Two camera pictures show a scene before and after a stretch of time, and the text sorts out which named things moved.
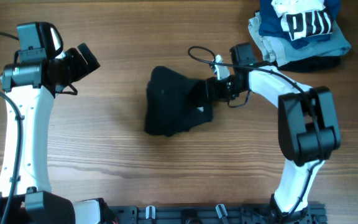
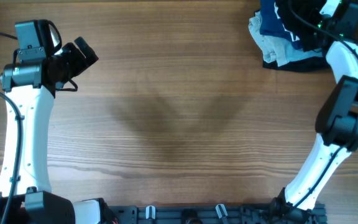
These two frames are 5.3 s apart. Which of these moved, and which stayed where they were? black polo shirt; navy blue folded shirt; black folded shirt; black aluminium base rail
Moved: black polo shirt
Stayed: black aluminium base rail; navy blue folded shirt; black folded shirt
